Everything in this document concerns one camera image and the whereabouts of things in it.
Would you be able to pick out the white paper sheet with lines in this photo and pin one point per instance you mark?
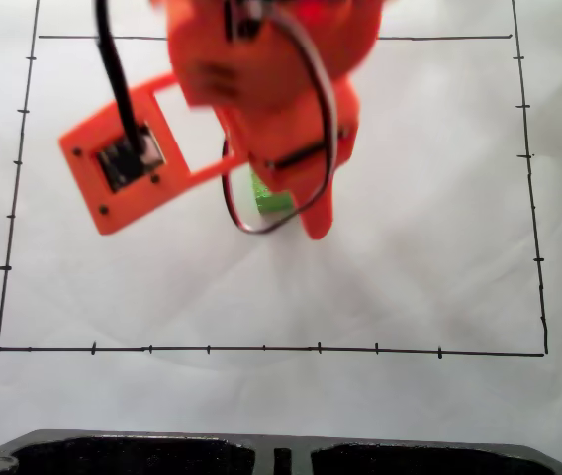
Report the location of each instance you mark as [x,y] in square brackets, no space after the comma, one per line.
[409,247]

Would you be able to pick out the black camera circuit board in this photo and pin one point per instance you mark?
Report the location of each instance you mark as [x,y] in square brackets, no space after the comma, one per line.
[122,165]

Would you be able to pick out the orange camera mount plate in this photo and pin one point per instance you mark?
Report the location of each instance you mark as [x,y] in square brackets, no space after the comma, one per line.
[88,198]

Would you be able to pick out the green foam block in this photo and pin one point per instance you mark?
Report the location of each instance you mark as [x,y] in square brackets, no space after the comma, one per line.
[273,203]

